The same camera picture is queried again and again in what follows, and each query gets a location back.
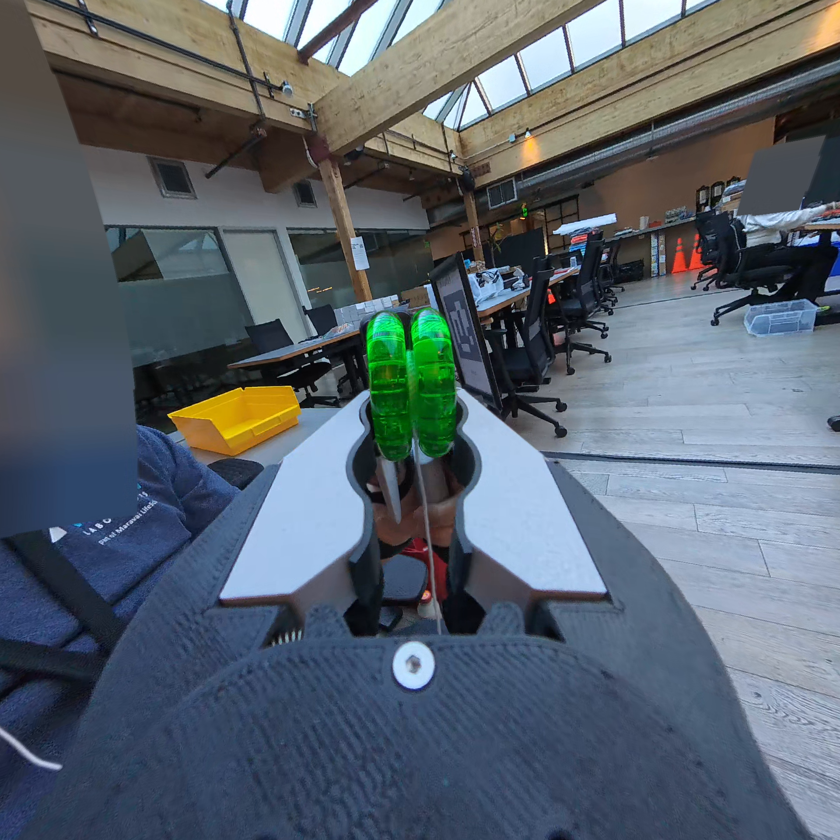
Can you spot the clear plastic storage bin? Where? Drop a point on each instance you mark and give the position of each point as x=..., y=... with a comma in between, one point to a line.
x=781, y=318

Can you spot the black board with printed tag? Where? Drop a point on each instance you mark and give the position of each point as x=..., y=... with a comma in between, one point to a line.
x=466, y=328

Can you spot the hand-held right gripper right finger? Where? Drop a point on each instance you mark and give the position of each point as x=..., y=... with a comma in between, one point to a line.
x=531, y=525

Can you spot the green translucent yoyo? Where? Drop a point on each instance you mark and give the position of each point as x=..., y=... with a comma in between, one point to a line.
x=390, y=387

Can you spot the long wooden desk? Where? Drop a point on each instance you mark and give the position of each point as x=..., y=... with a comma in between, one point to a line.
x=512, y=292

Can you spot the orange traffic cone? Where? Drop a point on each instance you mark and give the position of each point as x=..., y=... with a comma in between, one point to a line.
x=679, y=259
x=695, y=257

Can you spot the wooden support post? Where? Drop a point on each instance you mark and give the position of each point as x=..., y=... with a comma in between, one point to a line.
x=344, y=216

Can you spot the black office chair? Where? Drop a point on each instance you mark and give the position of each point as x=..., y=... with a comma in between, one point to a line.
x=584, y=302
x=741, y=262
x=531, y=354
x=282, y=358

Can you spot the person's left hand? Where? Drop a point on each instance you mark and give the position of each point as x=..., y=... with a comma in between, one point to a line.
x=436, y=518

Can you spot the white paper sign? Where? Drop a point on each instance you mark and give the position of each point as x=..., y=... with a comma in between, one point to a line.
x=359, y=253

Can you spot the wall air vent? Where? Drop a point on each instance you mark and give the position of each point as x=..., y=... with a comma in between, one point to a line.
x=172, y=178
x=304, y=193

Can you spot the yellow plastic bin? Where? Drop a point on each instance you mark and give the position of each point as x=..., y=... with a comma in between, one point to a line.
x=229, y=420

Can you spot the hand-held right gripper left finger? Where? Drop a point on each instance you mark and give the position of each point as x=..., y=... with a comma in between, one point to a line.
x=302, y=518

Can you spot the red plastic object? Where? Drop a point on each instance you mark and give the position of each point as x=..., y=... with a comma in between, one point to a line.
x=420, y=551

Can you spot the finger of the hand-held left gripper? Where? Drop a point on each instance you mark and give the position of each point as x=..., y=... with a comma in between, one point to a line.
x=392, y=489

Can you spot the person's navy sweatshirt torso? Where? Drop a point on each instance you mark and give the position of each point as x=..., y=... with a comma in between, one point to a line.
x=144, y=512

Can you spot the black chair armrest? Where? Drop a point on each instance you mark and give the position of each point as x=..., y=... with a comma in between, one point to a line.
x=236, y=471

